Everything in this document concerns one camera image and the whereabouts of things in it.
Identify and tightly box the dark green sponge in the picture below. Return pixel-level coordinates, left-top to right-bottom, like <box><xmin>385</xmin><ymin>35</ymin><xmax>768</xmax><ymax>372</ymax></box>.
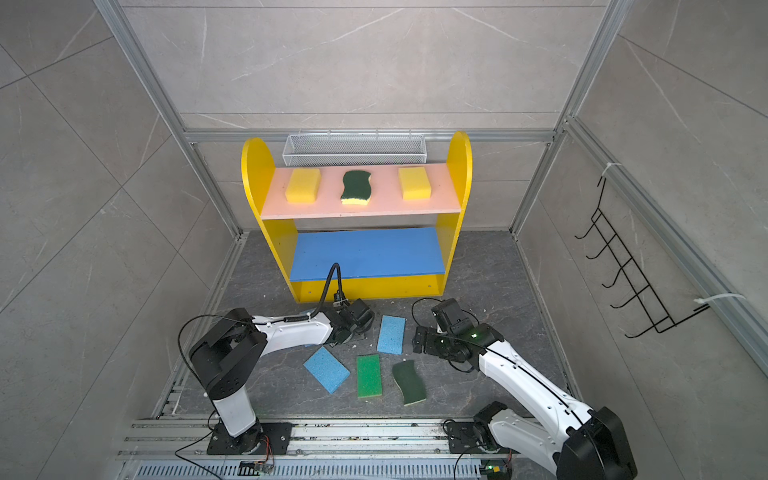
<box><xmin>392</xmin><ymin>360</ymin><xmax>427</xmax><ymax>406</ymax></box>
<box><xmin>340</xmin><ymin>170</ymin><xmax>372</xmax><ymax>206</ymax></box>

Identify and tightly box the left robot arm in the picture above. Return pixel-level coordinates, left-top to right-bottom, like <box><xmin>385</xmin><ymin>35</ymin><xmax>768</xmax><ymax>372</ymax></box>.
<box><xmin>187</xmin><ymin>300</ymin><xmax>375</xmax><ymax>438</ymax></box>

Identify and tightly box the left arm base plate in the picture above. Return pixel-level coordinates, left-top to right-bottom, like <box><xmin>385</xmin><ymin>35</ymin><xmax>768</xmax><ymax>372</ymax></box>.
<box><xmin>206</xmin><ymin>422</ymin><xmax>293</xmax><ymax>456</ymax></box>

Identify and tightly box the yellow sponge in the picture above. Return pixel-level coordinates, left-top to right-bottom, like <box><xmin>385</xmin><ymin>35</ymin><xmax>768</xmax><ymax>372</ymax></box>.
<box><xmin>285</xmin><ymin>168</ymin><xmax>322</xmax><ymax>205</ymax></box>
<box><xmin>398</xmin><ymin>167</ymin><xmax>432</xmax><ymax>201</ymax></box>

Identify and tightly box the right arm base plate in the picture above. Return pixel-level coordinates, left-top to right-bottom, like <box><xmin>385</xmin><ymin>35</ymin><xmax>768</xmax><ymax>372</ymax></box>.
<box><xmin>441</xmin><ymin>419</ymin><xmax>499</xmax><ymax>454</ymax></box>

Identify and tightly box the yellow shelf with coloured boards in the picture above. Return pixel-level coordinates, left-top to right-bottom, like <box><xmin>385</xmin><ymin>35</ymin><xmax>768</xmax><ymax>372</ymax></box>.
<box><xmin>241</xmin><ymin>132</ymin><xmax>473</xmax><ymax>303</ymax></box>

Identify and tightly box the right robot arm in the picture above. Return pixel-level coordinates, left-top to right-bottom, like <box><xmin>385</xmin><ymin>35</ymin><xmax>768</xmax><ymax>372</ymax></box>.
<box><xmin>412</xmin><ymin>298</ymin><xmax>638</xmax><ymax>479</ymax></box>

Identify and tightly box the black wire hook rack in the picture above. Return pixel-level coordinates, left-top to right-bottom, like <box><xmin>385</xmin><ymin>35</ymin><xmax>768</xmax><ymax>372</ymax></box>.
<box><xmin>574</xmin><ymin>177</ymin><xmax>711</xmax><ymax>339</ymax></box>

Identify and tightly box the black corrugated cable left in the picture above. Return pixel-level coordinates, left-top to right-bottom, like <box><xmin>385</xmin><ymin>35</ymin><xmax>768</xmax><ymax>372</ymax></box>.
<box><xmin>308</xmin><ymin>262</ymin><xmax>349</xmax><ymax>319</ymax></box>

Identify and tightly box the aluminium mounting rail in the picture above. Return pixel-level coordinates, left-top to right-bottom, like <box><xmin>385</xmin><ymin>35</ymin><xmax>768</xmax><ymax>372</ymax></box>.
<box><xmin>115</xmin><ymin>418</ymin><xmax>538</xmax><ymax>479</ymax></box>

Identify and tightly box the white wire mesh basket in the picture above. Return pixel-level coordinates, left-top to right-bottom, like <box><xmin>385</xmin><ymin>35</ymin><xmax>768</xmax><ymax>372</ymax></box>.
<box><xmin>282</xmin><ymin>133</ymin><xmax>427</xmax><ymax>167</ymax></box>

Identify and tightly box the blue sponge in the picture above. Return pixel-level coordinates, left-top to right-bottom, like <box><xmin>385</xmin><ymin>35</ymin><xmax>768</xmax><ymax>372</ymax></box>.
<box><xmin>304</xmin><ymin>347</ymin><xmax>350</xmax><ymax>394</ymax></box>
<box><xmin>377</xmin><ymin>315</ymin><xmax>406</xmax><ymax>355</ymax></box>

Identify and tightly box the bright green sponge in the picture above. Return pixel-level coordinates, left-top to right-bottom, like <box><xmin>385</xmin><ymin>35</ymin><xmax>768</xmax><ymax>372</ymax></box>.
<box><xmin>357</xmin><ymin>355</ymin><xmax>383</xmax><ymax>399</ymax></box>

